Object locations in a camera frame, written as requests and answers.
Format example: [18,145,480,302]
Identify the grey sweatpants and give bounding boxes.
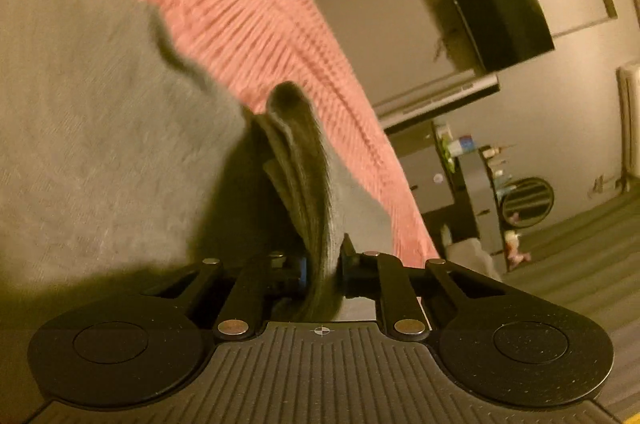
[1,0,392,423]

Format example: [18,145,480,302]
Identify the dark cabinet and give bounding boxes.
[386,121,504,257]

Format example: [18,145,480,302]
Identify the grey soundbar shelf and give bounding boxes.
[373,69,499,129]

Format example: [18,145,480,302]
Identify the pink ribbed bedspread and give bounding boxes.
[145,0,437,267]

